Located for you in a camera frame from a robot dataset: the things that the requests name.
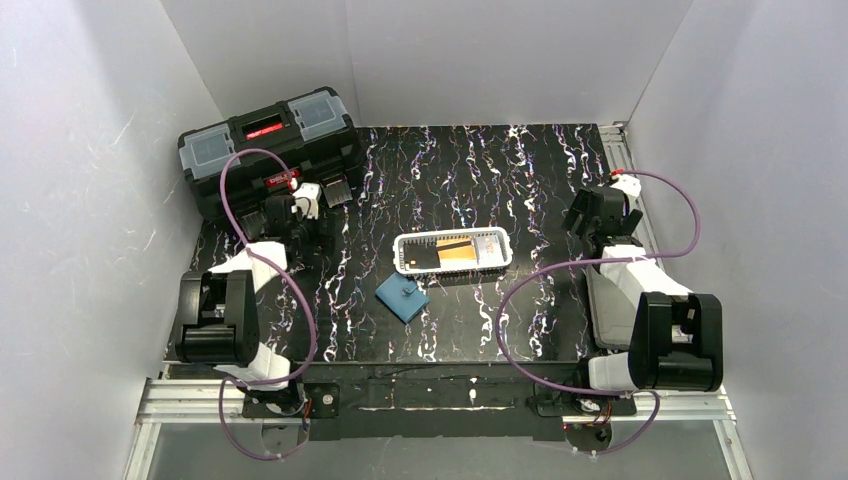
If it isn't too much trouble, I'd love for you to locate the blue leather card holder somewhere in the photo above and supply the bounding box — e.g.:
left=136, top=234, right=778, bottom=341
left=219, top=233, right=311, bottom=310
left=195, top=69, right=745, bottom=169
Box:
left=376, top=273, right=429, bottom=324

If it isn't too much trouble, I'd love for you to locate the aluminium frame rail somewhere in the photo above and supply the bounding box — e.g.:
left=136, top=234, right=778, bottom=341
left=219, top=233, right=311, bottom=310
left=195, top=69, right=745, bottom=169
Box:
left=139, top=124, right=730, bottom=479

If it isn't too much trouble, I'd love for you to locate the white plastic basket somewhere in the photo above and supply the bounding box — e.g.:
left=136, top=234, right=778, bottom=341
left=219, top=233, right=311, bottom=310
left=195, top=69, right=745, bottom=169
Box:
left=393, top=227, right=514, bottom=276

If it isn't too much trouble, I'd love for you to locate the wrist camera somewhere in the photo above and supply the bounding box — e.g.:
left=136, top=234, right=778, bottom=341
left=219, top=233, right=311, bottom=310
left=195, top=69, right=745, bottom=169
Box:
left=609, top=169, right=642, bottom=201
left=293, top=182, right=322, bottom=220

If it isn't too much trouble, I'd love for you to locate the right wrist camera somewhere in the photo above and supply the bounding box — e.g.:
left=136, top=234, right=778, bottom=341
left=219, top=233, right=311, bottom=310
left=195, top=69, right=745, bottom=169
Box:
left=609, top=169, right=642, bottom=201

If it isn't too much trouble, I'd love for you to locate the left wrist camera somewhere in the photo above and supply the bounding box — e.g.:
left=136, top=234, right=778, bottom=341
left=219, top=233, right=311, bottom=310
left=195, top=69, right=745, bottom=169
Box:
left=293, top=182, right=322, bottom=220

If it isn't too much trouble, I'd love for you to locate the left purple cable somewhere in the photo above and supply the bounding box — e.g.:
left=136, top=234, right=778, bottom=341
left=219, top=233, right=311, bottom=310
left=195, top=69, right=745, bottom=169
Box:
left=217, top=148, right=319, bottom=462

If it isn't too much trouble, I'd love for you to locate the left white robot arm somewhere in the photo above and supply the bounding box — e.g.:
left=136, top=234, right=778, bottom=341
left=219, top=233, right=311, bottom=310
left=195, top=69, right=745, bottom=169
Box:
left=171, top=183, right=322, bottom=416

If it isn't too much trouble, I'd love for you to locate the grey flat case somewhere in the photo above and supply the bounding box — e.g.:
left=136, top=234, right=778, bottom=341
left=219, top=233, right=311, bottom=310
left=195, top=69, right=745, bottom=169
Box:
left=587, top=267, right=637, bottom=351

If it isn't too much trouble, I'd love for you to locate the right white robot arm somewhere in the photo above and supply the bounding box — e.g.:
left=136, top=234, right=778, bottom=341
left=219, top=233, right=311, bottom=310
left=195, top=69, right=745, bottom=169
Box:
left=563, top=187, right=724, bottom=392

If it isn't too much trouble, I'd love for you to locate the black red toolbox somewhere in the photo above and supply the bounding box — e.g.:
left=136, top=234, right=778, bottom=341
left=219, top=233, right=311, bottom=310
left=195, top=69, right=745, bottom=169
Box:
left=177, top=86, right=365, bottom=223

